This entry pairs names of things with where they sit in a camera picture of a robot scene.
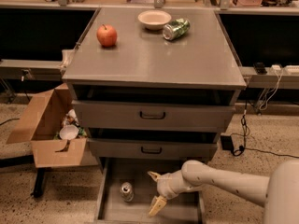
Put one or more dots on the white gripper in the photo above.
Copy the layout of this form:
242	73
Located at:
164	187

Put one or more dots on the silver 7up can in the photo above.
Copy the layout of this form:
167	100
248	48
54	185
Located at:
127	191

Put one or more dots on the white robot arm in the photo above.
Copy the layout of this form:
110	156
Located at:
278	193

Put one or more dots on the grey bottom drawer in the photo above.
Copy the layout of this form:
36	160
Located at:
187	208

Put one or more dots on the grey drawer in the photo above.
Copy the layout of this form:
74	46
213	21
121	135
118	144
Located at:
152	150
153	117
187	208

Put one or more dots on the grey middle drawer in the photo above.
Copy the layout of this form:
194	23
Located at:
152	150

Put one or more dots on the grey top drawer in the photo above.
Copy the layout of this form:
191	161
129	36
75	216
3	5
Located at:
153	117

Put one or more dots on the grey drawer cabinet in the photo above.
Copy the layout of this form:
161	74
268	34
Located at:
142	67

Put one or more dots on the green soda can lying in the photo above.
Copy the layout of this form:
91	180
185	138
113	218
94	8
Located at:
175	29

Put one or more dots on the black power adapter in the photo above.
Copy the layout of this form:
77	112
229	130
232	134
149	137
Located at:
227	143

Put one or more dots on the white bowl in box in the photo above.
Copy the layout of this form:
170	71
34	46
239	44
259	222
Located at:
68	132

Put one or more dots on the cardboard box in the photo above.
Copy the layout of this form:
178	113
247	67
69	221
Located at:
40	123

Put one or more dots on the red apple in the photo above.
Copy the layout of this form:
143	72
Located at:
107	35

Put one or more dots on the white ceramic bowl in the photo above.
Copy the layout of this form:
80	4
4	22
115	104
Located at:
154	19

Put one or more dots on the black device on rail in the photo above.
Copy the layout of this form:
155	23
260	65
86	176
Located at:
260	68

